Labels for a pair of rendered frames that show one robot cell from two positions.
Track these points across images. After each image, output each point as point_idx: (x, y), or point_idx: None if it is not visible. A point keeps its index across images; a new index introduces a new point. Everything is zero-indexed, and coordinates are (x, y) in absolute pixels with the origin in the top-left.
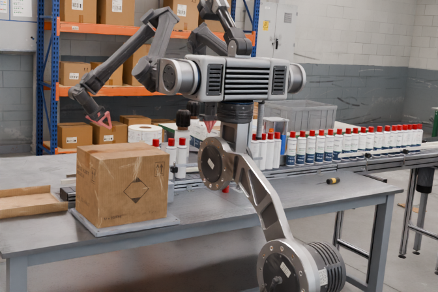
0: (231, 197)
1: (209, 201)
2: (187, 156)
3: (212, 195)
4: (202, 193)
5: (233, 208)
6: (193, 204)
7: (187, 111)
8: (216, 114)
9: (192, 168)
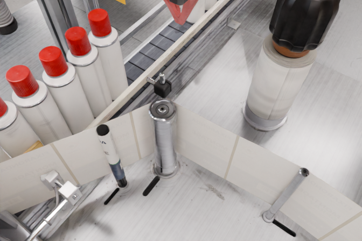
0: (89, 28)
1: (119, 2)
2: (247, 97)
3: (123, 23)
4: (144, 26)
5: None
6: None
7: None
8: None
9: (185, 32)
